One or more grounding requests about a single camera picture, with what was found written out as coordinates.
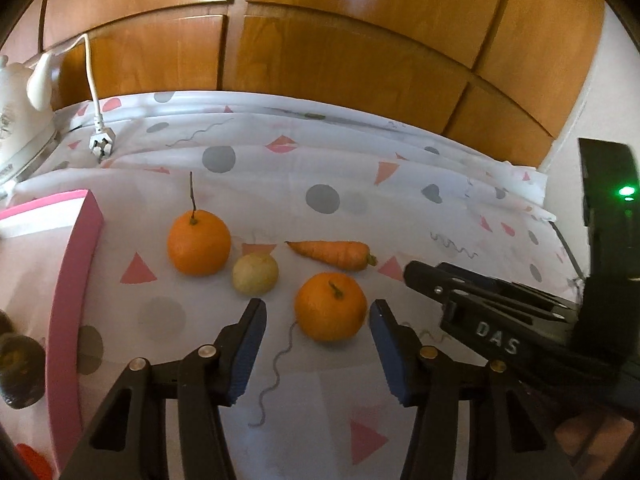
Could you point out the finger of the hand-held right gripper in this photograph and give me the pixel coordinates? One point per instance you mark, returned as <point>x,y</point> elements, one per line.
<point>435,280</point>

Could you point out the olive green round fruit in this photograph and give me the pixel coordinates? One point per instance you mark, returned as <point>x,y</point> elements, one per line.
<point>5,322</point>

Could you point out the pink rimmed tray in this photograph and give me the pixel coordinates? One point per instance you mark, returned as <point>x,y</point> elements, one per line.
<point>75,310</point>

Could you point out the dark brown round fruit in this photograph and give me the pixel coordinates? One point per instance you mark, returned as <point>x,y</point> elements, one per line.
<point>20,370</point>

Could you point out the pale round fruit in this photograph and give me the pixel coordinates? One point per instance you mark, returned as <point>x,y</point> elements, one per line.
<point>255,274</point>

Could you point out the person's right forearm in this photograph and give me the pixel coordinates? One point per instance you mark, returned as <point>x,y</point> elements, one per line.
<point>605,435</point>

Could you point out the orange with long stem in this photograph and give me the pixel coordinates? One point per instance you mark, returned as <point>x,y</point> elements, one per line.
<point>200,245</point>

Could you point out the orange carrot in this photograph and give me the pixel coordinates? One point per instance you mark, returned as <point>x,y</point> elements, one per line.
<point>335,254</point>

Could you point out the red tomato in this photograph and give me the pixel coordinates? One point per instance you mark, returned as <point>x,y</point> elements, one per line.
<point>32,462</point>

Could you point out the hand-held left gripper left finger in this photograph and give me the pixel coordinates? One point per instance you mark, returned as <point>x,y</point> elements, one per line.
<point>247,355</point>

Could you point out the patterned white tablecloth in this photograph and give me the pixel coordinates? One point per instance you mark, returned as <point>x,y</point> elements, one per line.
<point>300,170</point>

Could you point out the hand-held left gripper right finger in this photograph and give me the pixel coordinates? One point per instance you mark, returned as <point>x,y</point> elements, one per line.
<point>390,355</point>

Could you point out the white ceramic electric kettle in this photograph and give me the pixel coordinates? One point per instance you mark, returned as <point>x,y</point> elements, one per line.
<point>20,125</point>

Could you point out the orange with short stem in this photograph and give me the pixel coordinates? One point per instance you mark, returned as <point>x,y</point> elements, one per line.
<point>327,310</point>

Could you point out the wooden wardrobe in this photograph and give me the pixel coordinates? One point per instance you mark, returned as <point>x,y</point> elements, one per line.
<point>325,35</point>

